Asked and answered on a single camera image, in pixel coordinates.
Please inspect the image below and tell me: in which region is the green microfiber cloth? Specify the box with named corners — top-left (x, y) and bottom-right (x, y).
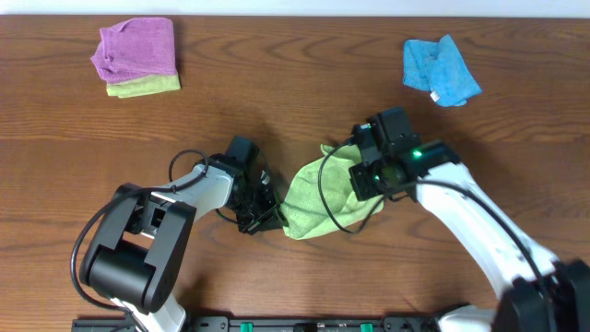
top-left (280, 145), bottom-right (384, 240)

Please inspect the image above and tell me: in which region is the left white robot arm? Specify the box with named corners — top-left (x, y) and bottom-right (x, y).
top-left (69, 136), bottom-right (284, 331)

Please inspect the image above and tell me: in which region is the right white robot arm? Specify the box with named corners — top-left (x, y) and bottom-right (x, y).
top-left (349, 108), bottom-right (589, 331)

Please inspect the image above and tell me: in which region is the blue crumpled cloth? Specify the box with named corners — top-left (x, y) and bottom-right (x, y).
top-left (403, 35), bottom-right (482, 107)

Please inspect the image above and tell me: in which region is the light green folded cloth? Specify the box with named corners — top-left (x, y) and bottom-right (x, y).
top-left (106, 75), bottom-right (181, 99)

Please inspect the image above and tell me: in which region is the purple folded cloth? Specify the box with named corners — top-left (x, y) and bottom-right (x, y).
top-left (90, 18), bottom-right (177, 84)

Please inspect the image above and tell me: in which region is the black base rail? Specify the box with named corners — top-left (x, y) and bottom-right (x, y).
top-left (71, 315), bottom-right (539, 332)

